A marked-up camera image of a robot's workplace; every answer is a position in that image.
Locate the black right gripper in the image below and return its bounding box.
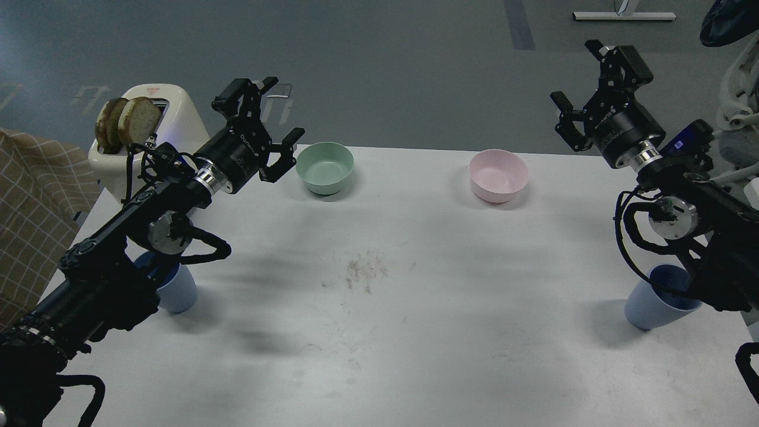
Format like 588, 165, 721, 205
550, 40, 666, 168

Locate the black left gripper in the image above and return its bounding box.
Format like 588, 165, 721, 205
193, 77, 305, 194

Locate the blue cup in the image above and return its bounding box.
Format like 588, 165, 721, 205
623, 265, 702, 331
135, 252, 198, 314

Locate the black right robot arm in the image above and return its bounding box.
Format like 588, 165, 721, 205
550, 40, 758, 313

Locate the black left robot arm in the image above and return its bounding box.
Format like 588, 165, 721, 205
1, 77, 304, 426

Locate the green bowl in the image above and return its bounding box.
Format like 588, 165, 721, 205
296, 142, 355, 196

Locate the white desk base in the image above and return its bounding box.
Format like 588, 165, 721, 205
572, 1, 677, 22

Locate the toast slice right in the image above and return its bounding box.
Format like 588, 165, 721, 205
117, 97, 162, 146

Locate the toast slice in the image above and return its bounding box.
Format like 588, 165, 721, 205
117, 97, 162, 146
95, 97, 128, 154

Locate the pink bowl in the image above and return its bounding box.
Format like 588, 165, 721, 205
467, 149, 530, 205

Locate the cream toaster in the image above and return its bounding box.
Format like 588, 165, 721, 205
88, 84, 209, 203

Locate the toast slice left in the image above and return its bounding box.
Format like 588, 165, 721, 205
95, 97, 128, 154

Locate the white office chair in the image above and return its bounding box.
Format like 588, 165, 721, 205
699, 1, 758, 186

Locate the beige checkered cloth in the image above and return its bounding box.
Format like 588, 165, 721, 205
1, 129, 101, 327

